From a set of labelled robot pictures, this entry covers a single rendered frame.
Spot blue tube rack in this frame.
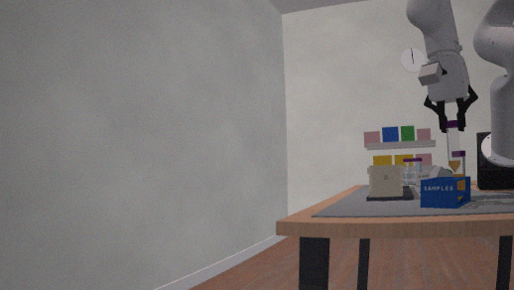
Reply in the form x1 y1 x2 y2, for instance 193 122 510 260
421 176 470 209

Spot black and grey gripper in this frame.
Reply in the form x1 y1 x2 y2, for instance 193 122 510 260
424 53 478 133

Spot white tube rack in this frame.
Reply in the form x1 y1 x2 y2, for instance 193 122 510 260
403 172 431 187

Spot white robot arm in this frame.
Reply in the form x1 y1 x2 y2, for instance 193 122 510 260
406 0 514 168

